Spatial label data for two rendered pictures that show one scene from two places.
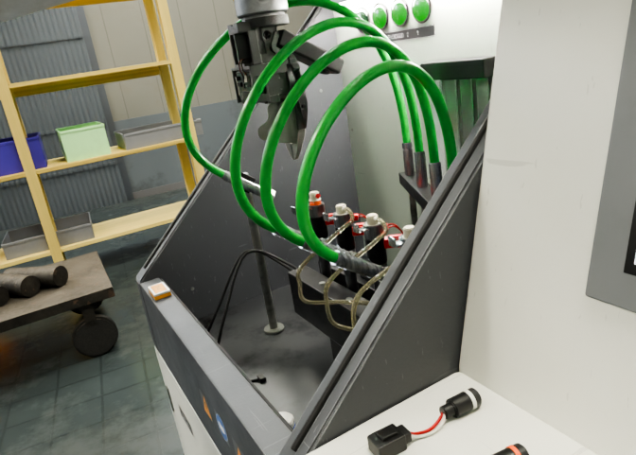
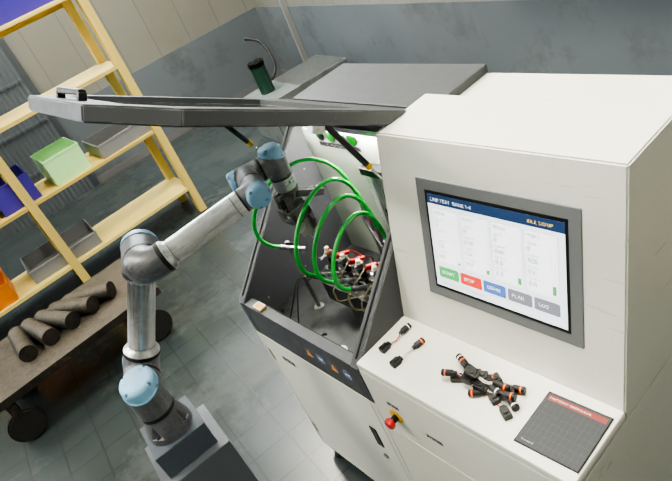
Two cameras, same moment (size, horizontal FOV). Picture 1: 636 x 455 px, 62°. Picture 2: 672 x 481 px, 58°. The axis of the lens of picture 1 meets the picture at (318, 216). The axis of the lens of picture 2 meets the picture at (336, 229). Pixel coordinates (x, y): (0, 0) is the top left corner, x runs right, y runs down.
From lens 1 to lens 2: 130 cm
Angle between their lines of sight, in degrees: 13
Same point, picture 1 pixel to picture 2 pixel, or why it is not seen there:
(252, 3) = (283, 188)
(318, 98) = (304, 173)
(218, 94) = (146, 55)
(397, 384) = (383, 328)
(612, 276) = (434, 286)
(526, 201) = (409, 263)
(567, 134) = (414, 245)
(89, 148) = (72, 168)
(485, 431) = (413, 335)
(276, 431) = (347, 354)
